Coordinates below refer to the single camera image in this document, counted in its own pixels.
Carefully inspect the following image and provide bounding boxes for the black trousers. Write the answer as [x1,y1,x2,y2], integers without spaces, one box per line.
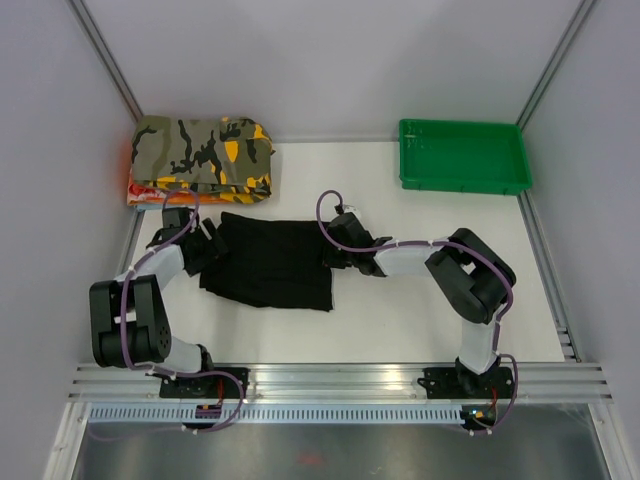
[199,212,333,312]

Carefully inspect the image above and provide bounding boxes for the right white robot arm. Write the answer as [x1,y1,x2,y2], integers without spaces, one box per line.
[321,211,516,396]

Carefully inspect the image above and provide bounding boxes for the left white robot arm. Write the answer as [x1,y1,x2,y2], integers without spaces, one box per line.
[89,207,228,397]

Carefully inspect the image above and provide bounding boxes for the orange folded trousers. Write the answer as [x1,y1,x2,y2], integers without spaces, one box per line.
[126,180,235,209]

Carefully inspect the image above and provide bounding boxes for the camouflage folded trousers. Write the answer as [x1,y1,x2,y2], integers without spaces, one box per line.
[129,115,275,204]

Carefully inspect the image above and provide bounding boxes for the green plastic tray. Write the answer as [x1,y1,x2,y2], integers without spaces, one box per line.
[398,119,533,196]

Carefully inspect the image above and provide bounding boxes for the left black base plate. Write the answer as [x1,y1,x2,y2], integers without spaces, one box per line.
[159,367,250,400]

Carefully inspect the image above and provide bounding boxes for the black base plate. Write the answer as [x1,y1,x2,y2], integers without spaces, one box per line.
[159,367,250,400]
[417,366,515,400]

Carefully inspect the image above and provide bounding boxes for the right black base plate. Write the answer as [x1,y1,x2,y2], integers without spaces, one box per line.
[417,366,515,400]

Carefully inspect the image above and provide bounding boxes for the white slotted cable duct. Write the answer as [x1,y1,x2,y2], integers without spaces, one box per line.
[89,403,464,425]

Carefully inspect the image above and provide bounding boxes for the aluminium mounting rail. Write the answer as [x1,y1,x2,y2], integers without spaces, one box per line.
[67,362,613,404]

